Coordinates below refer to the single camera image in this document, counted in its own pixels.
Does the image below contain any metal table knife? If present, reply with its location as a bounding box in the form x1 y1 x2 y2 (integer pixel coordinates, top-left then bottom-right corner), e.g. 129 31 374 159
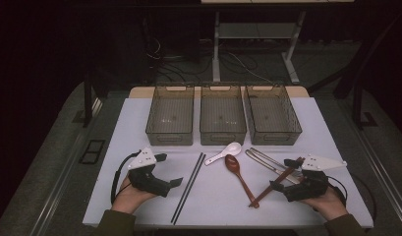
245 149 301 185

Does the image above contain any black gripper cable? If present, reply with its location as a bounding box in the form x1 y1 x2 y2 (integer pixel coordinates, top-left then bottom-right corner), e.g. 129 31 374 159
325 175 377 227
110 149 143 205

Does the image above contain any white ceramic spoon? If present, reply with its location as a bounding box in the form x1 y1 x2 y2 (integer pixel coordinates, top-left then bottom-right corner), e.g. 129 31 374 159
203 142 243 166

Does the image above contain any brown wooden spoon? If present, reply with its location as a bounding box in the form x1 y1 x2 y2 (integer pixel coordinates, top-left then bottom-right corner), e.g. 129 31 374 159
224 153 260 208

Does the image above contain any black stand post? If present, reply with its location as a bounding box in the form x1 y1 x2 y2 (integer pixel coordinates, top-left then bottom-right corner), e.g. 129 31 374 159
351 82 379 130

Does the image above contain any brown wooden chopstick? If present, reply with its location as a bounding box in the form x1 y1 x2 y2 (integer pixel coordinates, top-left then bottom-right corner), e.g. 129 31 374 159
251 158 306 208
248 156 305 207

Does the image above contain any metal fork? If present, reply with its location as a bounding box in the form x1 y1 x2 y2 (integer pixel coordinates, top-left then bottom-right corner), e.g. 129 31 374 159
249 147 304 178

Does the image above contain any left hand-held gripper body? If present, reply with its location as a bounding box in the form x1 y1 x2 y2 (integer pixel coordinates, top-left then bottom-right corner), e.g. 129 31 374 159
127 147 172 199

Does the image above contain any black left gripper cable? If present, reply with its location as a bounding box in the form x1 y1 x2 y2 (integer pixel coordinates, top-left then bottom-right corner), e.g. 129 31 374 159
110 149 143 205

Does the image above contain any white metal desk frame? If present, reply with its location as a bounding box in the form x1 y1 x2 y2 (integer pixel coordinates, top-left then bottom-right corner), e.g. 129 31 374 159
211 11 307 85

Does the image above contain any black chopstick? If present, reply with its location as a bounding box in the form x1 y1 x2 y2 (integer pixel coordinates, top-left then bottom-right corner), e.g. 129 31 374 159
170 151 204 224
172 153 207 226

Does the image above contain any person's right hand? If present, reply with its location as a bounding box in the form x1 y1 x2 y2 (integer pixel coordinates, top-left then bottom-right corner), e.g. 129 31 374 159
300 187 350 221

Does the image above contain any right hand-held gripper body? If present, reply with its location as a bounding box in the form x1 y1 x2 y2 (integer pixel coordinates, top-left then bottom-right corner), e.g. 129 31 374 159
282 154 348 203

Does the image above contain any tangle of floor cables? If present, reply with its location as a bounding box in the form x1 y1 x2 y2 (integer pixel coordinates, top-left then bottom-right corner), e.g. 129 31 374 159
145 38 278 86

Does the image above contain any translucent grey storage bin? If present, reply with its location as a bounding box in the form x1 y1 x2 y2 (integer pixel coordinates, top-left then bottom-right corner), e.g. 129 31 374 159
199 83 248 147
144 83 196 147
243 84 304 147

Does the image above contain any black rectangular floor frame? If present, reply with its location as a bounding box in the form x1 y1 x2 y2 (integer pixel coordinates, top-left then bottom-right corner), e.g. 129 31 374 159
79 139 106 165

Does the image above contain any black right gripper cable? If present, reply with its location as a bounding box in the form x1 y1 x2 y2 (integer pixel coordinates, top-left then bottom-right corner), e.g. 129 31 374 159
325 175 377 227

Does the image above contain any person's left hand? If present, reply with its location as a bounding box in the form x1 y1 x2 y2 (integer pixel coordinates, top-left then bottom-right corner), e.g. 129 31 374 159
110 176 157 215

